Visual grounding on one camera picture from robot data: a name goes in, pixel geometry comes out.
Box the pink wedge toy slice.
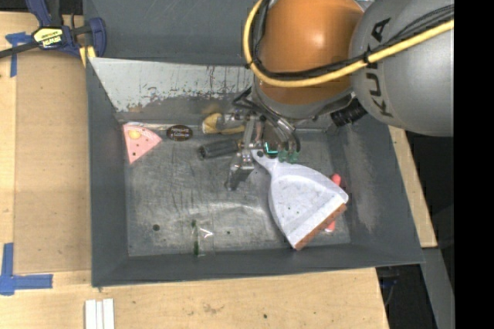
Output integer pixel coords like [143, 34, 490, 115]
[123, 122, 164, 165]

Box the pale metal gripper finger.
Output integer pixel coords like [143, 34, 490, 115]
[225, 151, 245, 192]
[237, 152, 256, 184]

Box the grey metal bin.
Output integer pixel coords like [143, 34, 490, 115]
[80, 0, 426, 288]

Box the dark brown oval cookie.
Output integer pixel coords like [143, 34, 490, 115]
[166, 124, 194, 142]

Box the black cylindrical handle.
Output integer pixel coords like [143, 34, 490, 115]
[197, 137, 241, 161]

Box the pink-red stick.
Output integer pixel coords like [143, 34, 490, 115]
[323, 172, 347, 234]

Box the clear plastic wrapper with green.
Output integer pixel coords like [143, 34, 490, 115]
[190, 218, 216, 258]

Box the yellow toy banana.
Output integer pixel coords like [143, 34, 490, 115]
[201, 112, 247, 137]

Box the black cylinder on white bracket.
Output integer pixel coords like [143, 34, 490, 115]
[330, 100, 367, 128]

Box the white dustpan with orange edge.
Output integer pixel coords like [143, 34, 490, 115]
[250, 148, 350, 252]

